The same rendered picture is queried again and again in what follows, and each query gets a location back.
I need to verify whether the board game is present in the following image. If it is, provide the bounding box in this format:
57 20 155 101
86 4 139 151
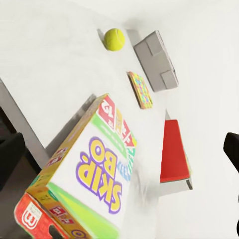
14 93 137 239

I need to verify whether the tennis ball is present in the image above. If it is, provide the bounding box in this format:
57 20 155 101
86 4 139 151
104 28 125 52

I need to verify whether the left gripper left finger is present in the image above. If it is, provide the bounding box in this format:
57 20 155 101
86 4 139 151
0 132 26 192

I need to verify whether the jigsaw puzzle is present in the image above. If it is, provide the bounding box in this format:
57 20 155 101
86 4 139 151
129 71 153 109

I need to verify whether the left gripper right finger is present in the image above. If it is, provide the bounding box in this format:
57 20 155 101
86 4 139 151
223 132 239 173

